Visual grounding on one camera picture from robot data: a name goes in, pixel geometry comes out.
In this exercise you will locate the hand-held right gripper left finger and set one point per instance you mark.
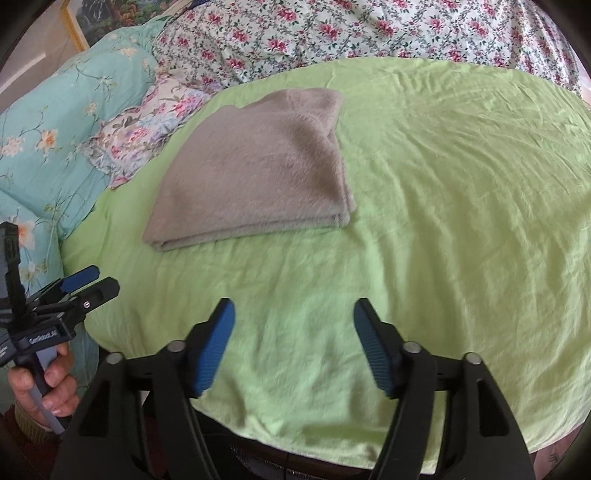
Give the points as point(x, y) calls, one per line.
point(214, 346)

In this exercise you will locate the light green bed sheet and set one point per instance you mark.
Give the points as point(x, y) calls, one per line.
point(438, 207)

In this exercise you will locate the beige knitted sweater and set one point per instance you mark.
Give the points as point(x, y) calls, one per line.
point(254, 170)

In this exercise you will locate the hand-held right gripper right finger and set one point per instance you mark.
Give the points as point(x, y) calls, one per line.
point(374, 346)

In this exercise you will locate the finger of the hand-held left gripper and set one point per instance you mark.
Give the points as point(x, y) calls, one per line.
point(81, 278)
point(99, 295)

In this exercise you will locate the framed wall picture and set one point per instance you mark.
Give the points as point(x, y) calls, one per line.
point(87, 18)

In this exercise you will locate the pastel floral pillow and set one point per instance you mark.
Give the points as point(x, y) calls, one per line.
point(138, 129)

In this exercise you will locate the turquoise floral pillow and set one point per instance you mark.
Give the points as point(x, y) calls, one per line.
point(51, 129)

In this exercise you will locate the pink floral quilt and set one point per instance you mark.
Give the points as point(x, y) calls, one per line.
point(346, 32)

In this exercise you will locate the dark red clothing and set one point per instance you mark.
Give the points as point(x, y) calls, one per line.
point(18, 447)

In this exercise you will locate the person's left hand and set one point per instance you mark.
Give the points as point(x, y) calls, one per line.
point(62, 387)

